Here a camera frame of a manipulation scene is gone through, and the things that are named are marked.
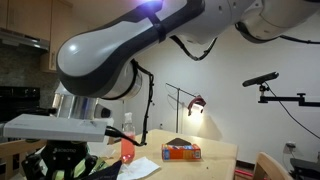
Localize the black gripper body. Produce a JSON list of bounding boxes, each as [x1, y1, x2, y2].
[[41, 139, 91, 180]]

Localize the green chip bag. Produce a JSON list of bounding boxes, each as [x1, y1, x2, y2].
[[52, 155, 112, 180]]

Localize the orange ziplock bag box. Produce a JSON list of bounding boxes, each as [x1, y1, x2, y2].
[[161, 137, 202, 162]]

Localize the wooden slatted chair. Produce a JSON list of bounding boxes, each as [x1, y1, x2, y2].
[[0, 139, 48, 180]]

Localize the pink spray bottle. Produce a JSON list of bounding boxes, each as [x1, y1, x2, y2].
[[120, 111, 137, 164]]

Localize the white paper napkin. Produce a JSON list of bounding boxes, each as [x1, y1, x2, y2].
[[116, 156, 162, 180]]

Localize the black stove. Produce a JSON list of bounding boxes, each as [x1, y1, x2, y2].
[[0, 85, 58, 124]]

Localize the steel range hood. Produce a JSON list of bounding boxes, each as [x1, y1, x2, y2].
[[0, 27, 52, 52]]

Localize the wooden upper cabinets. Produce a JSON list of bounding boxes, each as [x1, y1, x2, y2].
[[0, 0, 74, 74]]

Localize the wooden chair curved back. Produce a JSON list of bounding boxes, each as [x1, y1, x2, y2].
[[252, 151, 295, 180]]

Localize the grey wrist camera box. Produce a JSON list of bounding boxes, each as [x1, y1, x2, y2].
[[2, 113, 115, 143]]

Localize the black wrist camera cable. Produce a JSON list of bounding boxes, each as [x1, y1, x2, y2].
[[105, 59, 157, 148]]

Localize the black stereo camera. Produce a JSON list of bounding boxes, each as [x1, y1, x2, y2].
[[241, 71, 280, 88]]

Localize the black camera stand cable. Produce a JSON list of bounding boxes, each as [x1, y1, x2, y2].
[[266, 85, 320, 140]]

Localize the black articulated camera stand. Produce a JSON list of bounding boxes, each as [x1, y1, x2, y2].
[[257, 82, 320, 108]]

